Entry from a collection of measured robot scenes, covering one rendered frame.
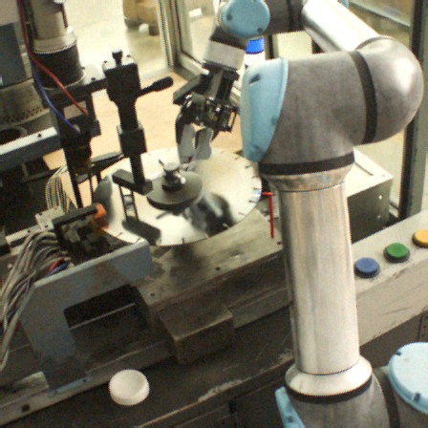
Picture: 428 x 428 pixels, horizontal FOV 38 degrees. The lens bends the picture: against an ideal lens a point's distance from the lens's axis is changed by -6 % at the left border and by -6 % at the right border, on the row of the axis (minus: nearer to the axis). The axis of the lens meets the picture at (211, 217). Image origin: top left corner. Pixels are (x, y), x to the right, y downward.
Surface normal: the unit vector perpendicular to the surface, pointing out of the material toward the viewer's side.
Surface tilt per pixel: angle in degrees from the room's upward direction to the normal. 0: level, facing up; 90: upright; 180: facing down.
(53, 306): 90
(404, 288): 90
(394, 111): 84
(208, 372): 0
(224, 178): 0
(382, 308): 90
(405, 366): 8
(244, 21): 69
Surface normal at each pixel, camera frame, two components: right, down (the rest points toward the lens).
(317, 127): 0.17, 0.19
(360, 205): 0.45, 0.50
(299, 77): -0.01, -0.39
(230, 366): -0.10, -0.79
